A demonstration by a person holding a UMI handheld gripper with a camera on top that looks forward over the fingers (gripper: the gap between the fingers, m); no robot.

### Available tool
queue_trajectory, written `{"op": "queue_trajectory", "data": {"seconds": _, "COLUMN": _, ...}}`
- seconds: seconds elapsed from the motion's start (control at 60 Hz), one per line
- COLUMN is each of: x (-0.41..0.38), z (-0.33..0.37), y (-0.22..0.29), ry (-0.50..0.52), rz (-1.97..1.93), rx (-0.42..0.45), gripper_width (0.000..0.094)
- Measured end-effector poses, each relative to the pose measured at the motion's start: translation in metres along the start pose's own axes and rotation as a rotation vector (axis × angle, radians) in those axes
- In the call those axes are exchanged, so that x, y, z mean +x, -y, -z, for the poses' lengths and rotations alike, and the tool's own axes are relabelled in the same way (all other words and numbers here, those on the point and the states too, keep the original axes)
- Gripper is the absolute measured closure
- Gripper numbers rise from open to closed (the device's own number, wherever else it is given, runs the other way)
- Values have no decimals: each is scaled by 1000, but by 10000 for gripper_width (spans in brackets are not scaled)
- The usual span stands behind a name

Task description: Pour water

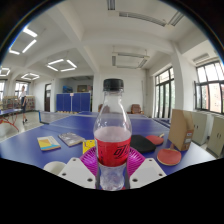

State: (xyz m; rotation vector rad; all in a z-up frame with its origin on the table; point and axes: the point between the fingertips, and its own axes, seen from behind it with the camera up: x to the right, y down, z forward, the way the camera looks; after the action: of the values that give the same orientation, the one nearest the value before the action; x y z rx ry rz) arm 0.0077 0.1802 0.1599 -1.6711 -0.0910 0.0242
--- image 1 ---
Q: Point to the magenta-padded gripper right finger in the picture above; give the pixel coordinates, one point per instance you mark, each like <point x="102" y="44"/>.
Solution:
<point x="148" y="170"/>

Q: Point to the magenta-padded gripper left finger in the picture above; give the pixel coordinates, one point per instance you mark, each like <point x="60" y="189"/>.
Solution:
<point x="75" y="170"/>

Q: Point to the clear red-label drink bottle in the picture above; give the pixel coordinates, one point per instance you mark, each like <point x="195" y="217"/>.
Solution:
<point x="112" y="140"/>

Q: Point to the white mug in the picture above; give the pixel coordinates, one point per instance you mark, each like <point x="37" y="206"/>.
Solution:
<point x="53" y="166"/>

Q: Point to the red table tennis paddle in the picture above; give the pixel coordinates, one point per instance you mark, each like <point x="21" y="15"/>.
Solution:
<point x="155" y="139"/>
<point x="169" y="156"/>

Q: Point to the black table tennis paddle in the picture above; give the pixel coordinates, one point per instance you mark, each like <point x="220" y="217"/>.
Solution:
<point x="141" y="144"/>

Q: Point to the grey book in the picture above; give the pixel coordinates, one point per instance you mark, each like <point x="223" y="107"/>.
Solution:
<point x="71" y="139"/>

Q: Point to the yellow and blue book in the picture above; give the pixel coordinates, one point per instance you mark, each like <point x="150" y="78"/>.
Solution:
<point x="49" y="143"/>

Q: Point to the brown cardboard box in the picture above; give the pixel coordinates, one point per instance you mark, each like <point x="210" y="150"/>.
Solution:
<point x="181" y="128"/>

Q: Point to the brown armchair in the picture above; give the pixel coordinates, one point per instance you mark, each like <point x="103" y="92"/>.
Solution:
<point x="100" y="107"/>
<point x="136" y="109"/>

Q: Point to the beige floor cabinet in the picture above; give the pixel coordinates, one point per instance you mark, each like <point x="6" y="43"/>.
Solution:
<point x="199" y="128"/>
<point x="216" y="135"/>

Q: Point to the folded blue tennis table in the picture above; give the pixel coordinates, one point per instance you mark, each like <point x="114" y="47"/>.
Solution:
<point x="73" y="102"/>

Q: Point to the dark doorway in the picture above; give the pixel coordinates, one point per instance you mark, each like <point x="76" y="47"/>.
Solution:
<point x="48" y="96"/>

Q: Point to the person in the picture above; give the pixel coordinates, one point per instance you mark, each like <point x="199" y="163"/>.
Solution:
<point x="23" y="101"/>

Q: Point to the blue table with red legs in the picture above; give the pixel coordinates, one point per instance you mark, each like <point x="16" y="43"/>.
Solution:
<point x="8" y="115"/>

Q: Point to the shelf unit with goods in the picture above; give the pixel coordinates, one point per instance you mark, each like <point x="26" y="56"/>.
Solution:
<point x="18" y="102"/>

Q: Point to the ceiling light strips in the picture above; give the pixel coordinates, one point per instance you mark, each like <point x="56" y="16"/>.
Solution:
<point x="61" y="65"/>

